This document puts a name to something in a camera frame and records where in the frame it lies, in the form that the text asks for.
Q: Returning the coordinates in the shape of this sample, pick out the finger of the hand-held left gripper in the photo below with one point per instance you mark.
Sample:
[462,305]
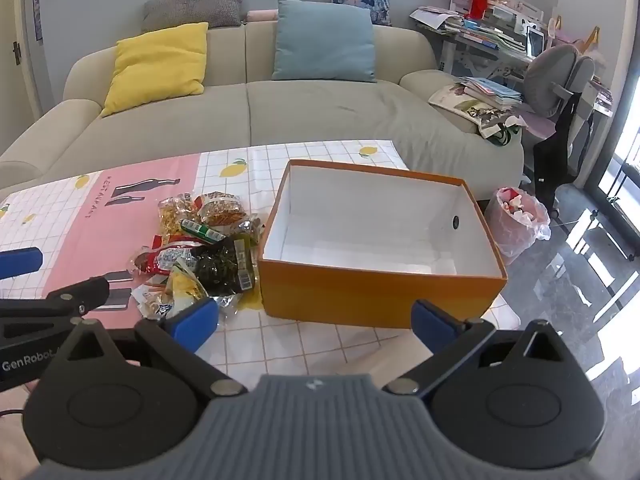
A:
[22,261]
[75,297]

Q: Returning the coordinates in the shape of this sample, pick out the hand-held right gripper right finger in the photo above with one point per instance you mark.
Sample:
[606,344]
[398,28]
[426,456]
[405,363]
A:
[430,327]

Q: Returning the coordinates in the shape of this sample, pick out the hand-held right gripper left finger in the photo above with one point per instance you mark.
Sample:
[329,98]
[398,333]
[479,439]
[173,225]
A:
[192,325]

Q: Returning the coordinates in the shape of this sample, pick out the yellow white snack packet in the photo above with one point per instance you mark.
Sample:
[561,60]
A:
[187,285]

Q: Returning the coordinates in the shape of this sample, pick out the small white snack packet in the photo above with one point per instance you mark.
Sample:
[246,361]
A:
[150,302]

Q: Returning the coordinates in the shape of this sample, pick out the dark green vegetable packet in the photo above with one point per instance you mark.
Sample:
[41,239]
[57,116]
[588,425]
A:
[220,267]

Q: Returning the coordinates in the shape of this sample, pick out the orange cardboard box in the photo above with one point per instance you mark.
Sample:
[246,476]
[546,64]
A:
[350,300]

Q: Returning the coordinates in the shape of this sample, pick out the green label snack packet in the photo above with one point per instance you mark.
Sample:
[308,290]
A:
[202,231]

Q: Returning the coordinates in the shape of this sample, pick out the snacks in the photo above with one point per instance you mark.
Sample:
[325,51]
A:
[175,215]

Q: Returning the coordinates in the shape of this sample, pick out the clear green snack packet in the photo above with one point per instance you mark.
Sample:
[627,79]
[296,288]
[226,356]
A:
[247,227]

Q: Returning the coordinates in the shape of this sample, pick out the brown snack packet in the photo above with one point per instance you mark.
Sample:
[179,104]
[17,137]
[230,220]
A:
[220,207]

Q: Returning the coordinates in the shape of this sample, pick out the plastic snack bag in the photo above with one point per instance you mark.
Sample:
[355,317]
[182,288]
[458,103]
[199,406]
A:
[510,230]

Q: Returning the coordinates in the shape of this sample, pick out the green white tote bag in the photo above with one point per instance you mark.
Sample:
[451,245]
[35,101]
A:
[500,132]

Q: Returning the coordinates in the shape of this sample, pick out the black garment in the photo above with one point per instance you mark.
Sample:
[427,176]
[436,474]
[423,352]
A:
[555,160]

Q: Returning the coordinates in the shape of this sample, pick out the black metal rack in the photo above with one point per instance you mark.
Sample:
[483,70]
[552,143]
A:
[622,210]

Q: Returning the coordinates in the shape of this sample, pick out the open magazine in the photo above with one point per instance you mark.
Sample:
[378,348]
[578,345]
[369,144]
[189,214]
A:
[460,100]

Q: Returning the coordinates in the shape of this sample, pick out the yellow pillow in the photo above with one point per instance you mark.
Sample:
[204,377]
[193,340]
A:
[155,67]

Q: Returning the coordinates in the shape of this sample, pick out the stack of books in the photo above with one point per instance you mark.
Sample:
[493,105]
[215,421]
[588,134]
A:
[490,90]

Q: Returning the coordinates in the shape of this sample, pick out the beige sofa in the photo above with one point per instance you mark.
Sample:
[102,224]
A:
[325,105]

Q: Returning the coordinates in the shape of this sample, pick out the white desk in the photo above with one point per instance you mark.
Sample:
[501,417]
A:
[470,55]

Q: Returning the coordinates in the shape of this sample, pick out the grey desk chair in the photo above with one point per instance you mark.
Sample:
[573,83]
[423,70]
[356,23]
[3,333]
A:
[552,75]

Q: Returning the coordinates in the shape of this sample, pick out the white tablet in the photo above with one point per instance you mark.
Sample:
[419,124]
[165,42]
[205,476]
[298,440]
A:
[536,42]

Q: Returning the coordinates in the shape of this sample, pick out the blue pillow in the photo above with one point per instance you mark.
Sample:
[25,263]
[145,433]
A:
[325,40]

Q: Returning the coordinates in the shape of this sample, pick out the grey pillow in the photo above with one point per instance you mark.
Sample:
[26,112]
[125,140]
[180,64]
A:
[195,7]

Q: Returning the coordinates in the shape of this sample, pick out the pink pillow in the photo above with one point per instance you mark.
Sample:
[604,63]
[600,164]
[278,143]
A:
[260,15]

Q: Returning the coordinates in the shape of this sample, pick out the wall poster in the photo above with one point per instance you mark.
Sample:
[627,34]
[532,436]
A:
[37,15]

